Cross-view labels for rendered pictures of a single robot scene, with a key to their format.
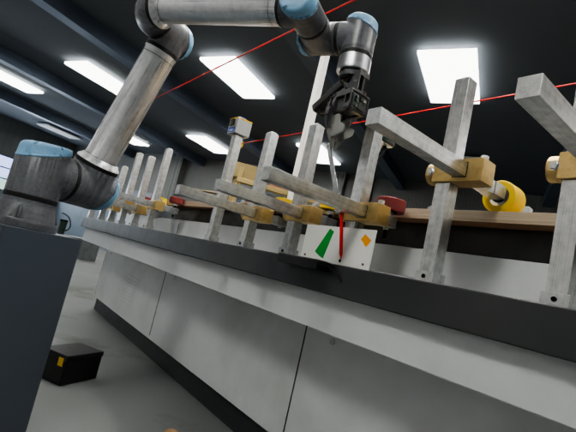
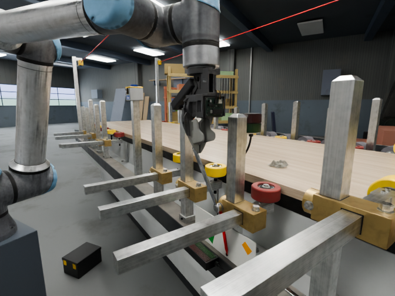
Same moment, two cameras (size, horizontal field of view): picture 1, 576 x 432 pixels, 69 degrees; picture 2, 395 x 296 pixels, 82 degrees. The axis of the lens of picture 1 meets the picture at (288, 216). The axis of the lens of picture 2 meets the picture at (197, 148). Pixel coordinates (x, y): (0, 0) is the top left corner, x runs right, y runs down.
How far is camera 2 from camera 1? 0.71 m
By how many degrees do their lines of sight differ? 18
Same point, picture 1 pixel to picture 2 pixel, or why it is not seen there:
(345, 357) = not seen: hidden behind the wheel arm
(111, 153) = (33, 157)
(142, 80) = (27, 94)
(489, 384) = not seen: outside the picture
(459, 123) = (342, 150)
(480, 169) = (384, 234)
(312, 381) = not seen: hidden behind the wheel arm
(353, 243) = (236, 245)
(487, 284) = (374, 272)
